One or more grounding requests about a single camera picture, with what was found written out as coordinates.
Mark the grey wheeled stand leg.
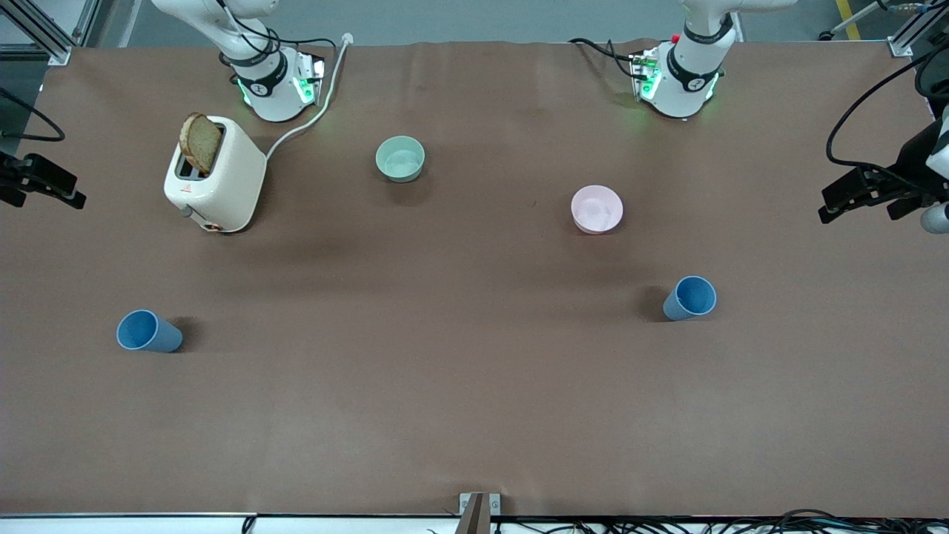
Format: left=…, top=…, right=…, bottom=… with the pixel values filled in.
left=819, top=0, right=890, bottom=42

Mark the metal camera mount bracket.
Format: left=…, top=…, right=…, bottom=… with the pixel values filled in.
left=458, top=492, right=502, bottom=534

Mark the silver base connector plate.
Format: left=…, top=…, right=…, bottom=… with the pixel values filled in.
left=295, top=53, right=326, bottom=105
left=629, top=48, right=661, bottom=102

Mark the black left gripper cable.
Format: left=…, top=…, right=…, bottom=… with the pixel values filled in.
left=826, top=41, right=949, bottom=176

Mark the pale pink bowl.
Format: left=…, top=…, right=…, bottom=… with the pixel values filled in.
left=570, top=185, right=624, bottom=235

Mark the blue ribbed plastic cup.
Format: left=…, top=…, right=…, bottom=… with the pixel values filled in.
left=116, top=309, right=184, bottom=354
left=662, top=275, right=718, bottom=322

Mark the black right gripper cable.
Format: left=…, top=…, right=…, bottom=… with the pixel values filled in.
left=0, top=87, right=67, bottom=142

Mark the brown table cover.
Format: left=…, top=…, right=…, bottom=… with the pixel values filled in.
left=0, top=39, right=949, bottom=518

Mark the brown bread slice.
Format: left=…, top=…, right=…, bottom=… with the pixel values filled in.
left=179, top=112, right=223, bottom=176

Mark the white toaster power cable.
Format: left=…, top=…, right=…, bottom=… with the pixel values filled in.
left=265, top=33, right=354, bottom=160

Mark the cream white toaster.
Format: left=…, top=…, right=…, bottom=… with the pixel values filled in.
left=163, top=115, right=268, bottom=234

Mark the mint green bowl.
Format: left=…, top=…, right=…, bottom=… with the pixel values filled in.
left=374, top=136, right=426, bottom=183

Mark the black left arm base cable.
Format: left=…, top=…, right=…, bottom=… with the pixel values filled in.
left=569, top=37, right=647, bottom=79

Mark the black cable tangle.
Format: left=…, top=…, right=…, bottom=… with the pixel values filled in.
left=426, top=508, right=949, bottom=534

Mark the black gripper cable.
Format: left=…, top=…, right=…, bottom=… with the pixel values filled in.
left=826, top=41, right=949, bottom=176
left=0, top=87, right=67, bottom=142

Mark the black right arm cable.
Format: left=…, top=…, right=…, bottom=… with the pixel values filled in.
left=215, top=0, right=339, bottom=75

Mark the aluminium frame post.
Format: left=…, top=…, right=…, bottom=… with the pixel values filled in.
left=887, top=0, right=949, bottom=59
left=0, top=0, right=101, bottom=66

